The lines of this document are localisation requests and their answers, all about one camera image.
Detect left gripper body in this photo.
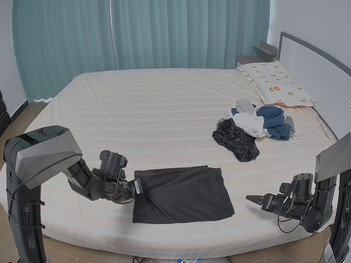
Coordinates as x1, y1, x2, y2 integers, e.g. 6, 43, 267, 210
125, 178, 144, 199

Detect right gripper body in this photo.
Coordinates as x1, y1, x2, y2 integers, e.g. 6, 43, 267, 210
261, 193, 283, 213

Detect black T-shirt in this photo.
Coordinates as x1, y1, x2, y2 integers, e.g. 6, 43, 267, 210
132, 165, 235, 224

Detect pile of clothes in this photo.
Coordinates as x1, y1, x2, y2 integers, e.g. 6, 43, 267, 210
212, 99, 299, 163

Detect bed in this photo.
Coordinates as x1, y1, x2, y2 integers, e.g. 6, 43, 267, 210
0, 31, 351, 257

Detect white printed pillow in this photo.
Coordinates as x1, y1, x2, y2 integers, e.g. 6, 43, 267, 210
236, 60, 316, 107

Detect grey bedside table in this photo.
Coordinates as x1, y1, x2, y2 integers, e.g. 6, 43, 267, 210
236, 40, 277, 68

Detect black chest of drawers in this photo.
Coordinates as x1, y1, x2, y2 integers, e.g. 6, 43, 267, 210
0, 91, 11, 136

